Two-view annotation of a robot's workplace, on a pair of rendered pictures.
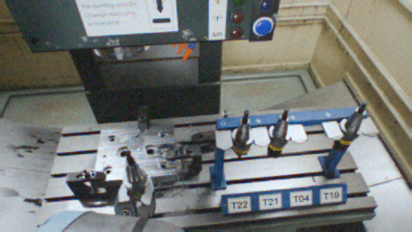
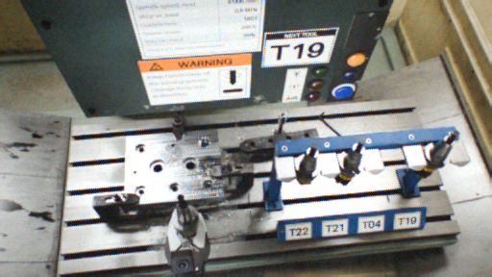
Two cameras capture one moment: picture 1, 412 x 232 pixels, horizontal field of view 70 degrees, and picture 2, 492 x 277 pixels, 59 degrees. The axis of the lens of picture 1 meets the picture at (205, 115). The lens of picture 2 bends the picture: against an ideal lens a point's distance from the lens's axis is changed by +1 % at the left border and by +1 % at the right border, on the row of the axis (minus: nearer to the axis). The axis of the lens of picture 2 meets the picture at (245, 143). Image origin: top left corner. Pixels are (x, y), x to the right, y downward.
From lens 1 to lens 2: 0.30 m
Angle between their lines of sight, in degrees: 13
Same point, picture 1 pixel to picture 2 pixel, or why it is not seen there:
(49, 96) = (34, 64)
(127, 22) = (195, 93)
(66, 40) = (127, 108)
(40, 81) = (20, 44)
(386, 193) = (475, 214)
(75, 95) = not seen: hidden behind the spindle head
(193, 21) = (267, 89)
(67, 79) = not seen: hidden behind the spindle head
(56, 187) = (77, 207)
